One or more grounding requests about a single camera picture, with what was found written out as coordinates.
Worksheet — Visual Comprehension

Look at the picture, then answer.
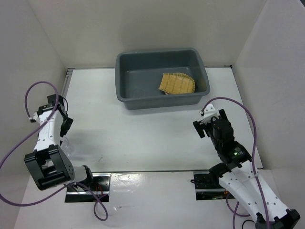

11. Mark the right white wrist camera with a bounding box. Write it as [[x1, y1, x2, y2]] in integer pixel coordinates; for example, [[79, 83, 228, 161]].
[[199, 103, 220, 125]]

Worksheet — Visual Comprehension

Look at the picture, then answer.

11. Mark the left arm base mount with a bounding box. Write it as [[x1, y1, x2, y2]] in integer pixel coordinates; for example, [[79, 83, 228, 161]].
[[65, 172, 111, 203]]

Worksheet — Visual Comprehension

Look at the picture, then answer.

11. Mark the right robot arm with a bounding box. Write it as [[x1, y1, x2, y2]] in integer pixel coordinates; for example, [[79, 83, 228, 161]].
[[193, 104, 300, 229]]

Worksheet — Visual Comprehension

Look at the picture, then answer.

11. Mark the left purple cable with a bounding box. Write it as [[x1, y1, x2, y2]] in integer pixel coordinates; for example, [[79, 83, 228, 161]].
[[0, 81, 109, 220]]

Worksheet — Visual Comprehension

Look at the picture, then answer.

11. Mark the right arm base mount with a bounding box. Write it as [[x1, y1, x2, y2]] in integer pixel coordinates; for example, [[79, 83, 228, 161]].
[[190, 170, 227, 201]]

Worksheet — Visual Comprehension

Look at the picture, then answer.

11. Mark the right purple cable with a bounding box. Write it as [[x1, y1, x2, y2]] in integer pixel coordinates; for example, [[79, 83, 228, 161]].
[[201, 96, 270, 229]]

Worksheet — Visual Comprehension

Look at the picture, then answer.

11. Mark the grey plastic bin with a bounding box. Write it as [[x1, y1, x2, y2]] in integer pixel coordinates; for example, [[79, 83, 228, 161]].
[[115, 48, 210, 110]]

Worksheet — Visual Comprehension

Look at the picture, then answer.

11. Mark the woven bamboo basket tray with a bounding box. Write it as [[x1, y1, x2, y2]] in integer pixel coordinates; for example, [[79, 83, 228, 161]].
[[159, 73, 195, 94]]

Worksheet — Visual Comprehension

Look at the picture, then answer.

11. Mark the purple cable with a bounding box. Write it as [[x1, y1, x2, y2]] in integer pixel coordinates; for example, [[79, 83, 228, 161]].
[[0, 81, 109, 220], [201, 96, 270, 229]]

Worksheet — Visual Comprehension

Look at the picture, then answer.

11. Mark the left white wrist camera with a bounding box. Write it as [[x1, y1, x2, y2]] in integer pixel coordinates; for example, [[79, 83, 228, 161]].
[[29, 112, 40, 123]]

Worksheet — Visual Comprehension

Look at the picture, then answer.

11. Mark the aluminium table edge rail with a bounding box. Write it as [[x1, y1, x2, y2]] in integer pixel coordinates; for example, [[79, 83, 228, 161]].
[[61, 68, 74, 97]]

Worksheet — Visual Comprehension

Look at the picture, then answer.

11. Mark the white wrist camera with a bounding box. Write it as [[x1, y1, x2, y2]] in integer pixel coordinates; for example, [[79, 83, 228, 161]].
[[29, 112, 40, 123], [199, 103, 220, 125]]

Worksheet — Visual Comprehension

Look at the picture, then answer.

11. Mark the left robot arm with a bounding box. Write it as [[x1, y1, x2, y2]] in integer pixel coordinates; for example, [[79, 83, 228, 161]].
[[24, 94, 95, 191]]

